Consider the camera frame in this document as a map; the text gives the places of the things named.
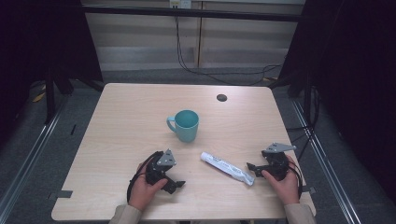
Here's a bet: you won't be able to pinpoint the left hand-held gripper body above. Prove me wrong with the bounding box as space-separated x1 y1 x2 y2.
145 148 177 189

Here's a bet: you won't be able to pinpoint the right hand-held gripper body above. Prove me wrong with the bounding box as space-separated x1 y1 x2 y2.
261 142 298 182

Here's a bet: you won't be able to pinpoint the white toothpaste tube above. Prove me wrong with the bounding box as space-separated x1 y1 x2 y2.
200 151 256 187

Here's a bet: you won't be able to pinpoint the teal cup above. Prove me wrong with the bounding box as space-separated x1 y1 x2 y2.
165 109 201 144

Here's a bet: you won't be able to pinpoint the person's left hand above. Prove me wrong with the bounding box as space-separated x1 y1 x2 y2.
128 161 169 213

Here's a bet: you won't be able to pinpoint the person's right hand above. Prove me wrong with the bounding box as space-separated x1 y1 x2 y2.
261 154 301 206

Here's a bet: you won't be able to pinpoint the black metal stand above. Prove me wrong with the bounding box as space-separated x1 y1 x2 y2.
267 73 314 132
45 66 106 125

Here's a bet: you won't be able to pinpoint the black curtain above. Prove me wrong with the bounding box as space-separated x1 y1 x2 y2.
276 0 396 203
0 0 105 147

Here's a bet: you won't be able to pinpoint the yellow scrap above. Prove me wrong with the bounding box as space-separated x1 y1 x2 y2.
32 91 47 104

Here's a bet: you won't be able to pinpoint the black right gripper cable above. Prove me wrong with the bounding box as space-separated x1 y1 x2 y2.
287 160 304 200

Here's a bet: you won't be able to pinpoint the black floor cables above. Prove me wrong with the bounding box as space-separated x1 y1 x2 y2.
285 85 322 162

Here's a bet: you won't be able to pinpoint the metal floor rail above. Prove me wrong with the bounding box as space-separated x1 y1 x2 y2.
0 99 68 218
289 98 363 224

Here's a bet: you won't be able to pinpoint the black wall cable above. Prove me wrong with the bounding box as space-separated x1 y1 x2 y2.
174 14 284 87

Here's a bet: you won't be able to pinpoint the black horizontal frame bar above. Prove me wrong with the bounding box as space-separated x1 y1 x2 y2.
81 5 304 22

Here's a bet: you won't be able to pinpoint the white wall power outlet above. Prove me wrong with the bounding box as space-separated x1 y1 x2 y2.
168 0 192 9

